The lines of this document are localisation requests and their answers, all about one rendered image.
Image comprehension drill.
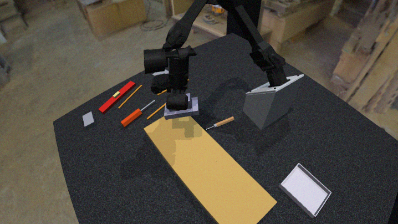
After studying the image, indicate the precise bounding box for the orange-handled screwdriver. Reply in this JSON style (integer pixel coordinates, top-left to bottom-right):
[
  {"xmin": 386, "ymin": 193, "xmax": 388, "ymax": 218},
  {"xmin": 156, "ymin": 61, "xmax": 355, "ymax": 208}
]
[{"xmin": 121, "ymin": 101, "xmax": 154, "ymax": 128}]

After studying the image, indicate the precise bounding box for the tan wooden floor panel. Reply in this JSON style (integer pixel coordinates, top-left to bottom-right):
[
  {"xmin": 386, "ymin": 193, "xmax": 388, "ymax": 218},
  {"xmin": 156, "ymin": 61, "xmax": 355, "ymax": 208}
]
[{"xmin": 144, "ymin": 116, "xmax": 277, "ymax": 224}]

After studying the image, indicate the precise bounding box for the awl with wooden handle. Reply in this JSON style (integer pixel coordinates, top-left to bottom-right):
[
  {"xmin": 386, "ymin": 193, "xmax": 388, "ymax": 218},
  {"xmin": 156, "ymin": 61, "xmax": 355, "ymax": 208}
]
[{"xmin": 213, "ymin": 117, "xmax": 234, "ymax": 128}]

